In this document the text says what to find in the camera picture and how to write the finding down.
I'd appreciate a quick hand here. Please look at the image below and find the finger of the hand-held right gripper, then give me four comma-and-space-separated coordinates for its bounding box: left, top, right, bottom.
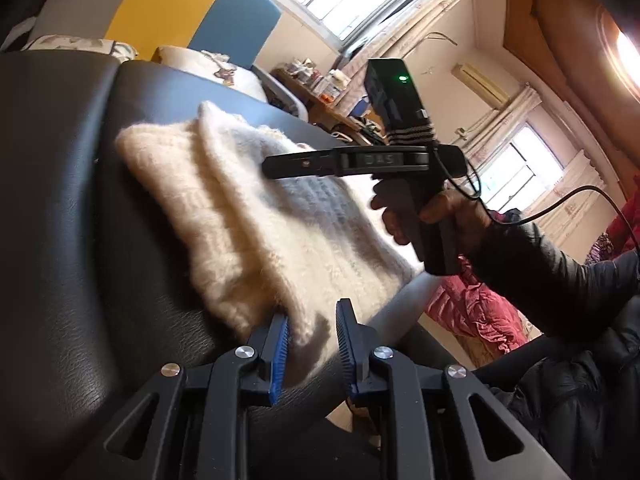
261, 149, 346, 181

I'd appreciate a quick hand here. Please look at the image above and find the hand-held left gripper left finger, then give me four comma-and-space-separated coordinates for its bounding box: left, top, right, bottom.
60, 312, 291, 480

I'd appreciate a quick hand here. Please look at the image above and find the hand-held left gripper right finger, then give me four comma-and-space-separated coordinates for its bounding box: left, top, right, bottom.
335, 297, 571, 480

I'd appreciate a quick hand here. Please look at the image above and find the white knit sweater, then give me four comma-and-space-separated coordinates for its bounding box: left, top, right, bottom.
115, 101, 426, 386

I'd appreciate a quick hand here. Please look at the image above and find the person's right forearm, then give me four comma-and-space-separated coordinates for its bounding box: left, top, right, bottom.
470, 220, 640, 336

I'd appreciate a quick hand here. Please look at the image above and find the person's right hand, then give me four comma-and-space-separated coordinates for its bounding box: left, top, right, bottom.
370, 180, 497, 262

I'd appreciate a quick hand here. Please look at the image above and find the wooden desk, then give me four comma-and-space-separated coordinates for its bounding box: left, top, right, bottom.
272, 60, 391, 146

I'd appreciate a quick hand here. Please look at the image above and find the white patterned curtain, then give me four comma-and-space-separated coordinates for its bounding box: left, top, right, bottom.
345, 0, 486, 78
455, 85, 543, 158
537, 150, 626, 261

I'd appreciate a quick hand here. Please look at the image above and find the pink ruffled blanket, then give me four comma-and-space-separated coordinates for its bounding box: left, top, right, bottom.
425, 255, 543, 356

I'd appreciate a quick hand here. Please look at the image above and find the deer print pillow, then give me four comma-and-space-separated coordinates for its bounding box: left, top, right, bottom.
152, 46, 268, 103

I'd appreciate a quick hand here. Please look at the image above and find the small window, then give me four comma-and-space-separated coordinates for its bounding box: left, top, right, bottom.
475, 122, 556, 211

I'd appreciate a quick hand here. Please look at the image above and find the grey yellow blue sofa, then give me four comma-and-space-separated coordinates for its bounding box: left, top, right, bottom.
25, 0, 308, 121

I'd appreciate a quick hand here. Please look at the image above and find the black padded bench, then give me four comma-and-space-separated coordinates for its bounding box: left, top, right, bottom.
0, 50, 526, 480

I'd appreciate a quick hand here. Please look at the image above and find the person's black jacket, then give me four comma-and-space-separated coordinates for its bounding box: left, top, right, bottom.
470, 290, 640, 480

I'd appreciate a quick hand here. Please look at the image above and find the round ceiling lamp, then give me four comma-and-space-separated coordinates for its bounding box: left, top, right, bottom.
597, 5, 640, 106

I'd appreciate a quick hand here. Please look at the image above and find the triangle pattern pillow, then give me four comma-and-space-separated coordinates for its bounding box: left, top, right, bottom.
22, 35, 138, 63

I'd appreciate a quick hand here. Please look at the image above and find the red patterned cloth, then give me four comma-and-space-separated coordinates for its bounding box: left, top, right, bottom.
585, 175, 640, 266

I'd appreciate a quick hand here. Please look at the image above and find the wall air conditioner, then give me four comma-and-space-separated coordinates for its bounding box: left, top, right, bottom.
452, 62, 511, 108

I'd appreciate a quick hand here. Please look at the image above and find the black cable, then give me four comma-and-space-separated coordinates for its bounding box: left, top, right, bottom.
430, 142, 640, 256

